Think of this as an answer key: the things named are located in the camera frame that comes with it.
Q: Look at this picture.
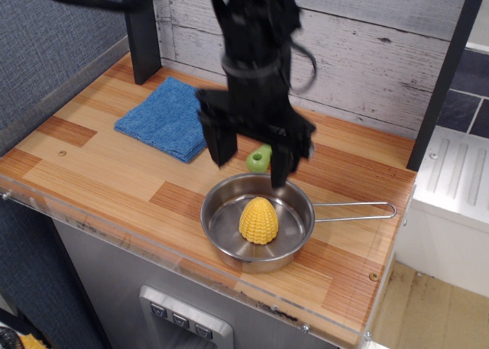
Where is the blue folded cloth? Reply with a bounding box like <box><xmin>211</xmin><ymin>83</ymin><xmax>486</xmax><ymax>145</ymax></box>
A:
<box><xmin>114</xmin><ymin>77</ymin><xmax>206</xmax><ymax>163</ymax></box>

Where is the dark right frame post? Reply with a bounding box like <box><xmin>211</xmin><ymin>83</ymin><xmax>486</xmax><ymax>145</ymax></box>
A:
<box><xmin>406</xmin><ymin>0</ymin><xmax>483</xmax><ymax>172</ymax></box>

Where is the grey spatula green handle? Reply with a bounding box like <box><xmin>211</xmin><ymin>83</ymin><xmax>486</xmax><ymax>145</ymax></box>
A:
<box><xmin>245</xmin><ymin>144</ymin><xmax>272</xmax><ymax>173</ymax></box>

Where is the yellow toy on floor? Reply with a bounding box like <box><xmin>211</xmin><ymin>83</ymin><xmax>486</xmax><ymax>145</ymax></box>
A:
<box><xmin>19</xmin><ymin>334</ymin><xmax>47</xmax><ymax>349</ymax></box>

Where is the dark left frame post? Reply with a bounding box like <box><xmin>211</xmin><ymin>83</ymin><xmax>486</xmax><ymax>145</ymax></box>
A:
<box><xmin>122</xmin><ymin>0</ymin><xmax>161</xmax><ymax>85</ymax></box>

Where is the white ribbed side cabinet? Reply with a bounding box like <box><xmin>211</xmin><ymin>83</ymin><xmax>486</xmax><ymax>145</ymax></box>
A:
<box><xmin>395</xmin><ymin>127</ymin><xmax>488</xmax><ymax>296</ymax></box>

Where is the yellow toy corn cob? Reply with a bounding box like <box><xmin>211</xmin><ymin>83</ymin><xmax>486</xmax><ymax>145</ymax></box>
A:
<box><xmin>238</xmin><ymin>197</ymin><xmax>279</xmax><ymax>245</ymax></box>

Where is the steel pot with wire handle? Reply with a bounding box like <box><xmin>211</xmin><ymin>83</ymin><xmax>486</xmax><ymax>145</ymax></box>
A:
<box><xmin>200</xmin><ymin>173</ymin><xmax>397</xmax><ymax>273</ymax></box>

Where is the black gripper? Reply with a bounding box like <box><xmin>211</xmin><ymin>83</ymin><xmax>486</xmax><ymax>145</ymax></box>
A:
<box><xmin>196</xmin><ymin>73</ymin><xmax>316</xmax><ymax>189</ymax></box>

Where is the dark frame post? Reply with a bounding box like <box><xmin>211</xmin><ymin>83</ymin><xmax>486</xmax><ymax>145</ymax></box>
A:
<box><xmin>122</xmin><ymin>0</ymin><xmax>161</xmax><ymax>85</ymax></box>
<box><xmin>406</xmin><ymin>0</ymin><xmax>483</xmax><ymax>172</ymax></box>

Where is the silver dispenser button panel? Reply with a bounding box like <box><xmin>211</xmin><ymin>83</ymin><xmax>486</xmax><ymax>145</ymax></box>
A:
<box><xmin>139</xmin><ymin>285</ymin><xmax>235</xmax><ymax>348</ymax></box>

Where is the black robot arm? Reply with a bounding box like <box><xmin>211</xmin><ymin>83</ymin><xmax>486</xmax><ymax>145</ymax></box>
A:
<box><xmin>196</xmin><ymin>0</ymin><xmax>316</xmax><ymax>188</ymax></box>

